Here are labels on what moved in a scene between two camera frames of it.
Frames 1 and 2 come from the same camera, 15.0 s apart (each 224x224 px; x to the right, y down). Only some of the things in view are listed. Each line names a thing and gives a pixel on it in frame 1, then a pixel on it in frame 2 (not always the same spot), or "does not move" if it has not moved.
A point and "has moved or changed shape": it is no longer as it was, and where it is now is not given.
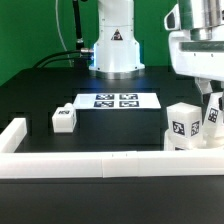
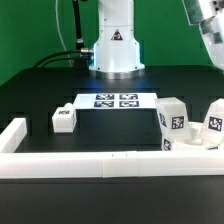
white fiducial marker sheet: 93,101 does not move
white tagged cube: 185,120 → 174,120
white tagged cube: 64,118 does not move
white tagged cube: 213,127 has moved or changed shape
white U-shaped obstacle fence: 100,165 does not move
